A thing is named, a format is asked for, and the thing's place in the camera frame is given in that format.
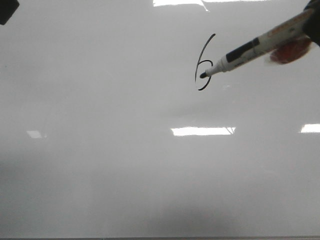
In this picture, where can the white black whiteboard marker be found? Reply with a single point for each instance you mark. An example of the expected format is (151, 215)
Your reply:
(285, 43)

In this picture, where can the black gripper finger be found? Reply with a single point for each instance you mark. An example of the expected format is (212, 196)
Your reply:
(312, 26)

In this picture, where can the white glossy whiteboard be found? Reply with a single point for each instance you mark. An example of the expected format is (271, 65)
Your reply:
(104, 132)

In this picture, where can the black gripper finger at corner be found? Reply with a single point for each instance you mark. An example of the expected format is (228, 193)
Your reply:
(7, 9)

